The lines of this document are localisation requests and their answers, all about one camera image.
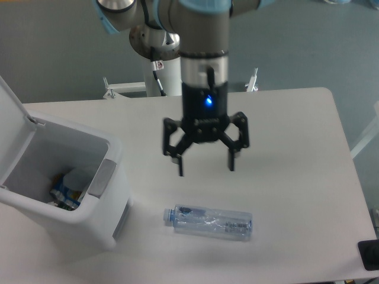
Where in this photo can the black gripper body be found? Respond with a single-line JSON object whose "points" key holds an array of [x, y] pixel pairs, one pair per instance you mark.
{"points": [[204, 114]]}

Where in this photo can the clear plastic water bottle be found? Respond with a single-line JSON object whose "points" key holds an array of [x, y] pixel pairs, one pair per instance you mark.
{"points": [[214, 223]]}

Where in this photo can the clear plastic wrapper trash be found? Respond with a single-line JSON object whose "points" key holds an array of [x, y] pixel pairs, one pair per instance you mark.
{"points": [[77, 181]]}

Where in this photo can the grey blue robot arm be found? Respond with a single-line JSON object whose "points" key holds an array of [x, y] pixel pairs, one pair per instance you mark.
{"points": [[203, 30]]}

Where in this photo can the white trash can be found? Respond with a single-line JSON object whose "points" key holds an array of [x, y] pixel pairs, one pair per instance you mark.
{"points": [[36, 147]]}

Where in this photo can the blue snack package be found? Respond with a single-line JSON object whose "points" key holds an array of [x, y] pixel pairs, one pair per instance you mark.
{"points": [[64, 197]]}

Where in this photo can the black object at table edge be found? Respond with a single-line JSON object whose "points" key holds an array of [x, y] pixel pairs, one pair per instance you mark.
{"points": [[368, 250]]}

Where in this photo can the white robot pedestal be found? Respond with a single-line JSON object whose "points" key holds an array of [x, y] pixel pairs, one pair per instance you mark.
{"points": [[161, 64]]}

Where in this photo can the white table leg frame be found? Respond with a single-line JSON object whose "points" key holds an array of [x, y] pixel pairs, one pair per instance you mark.
{"points": [[369, 132]]}

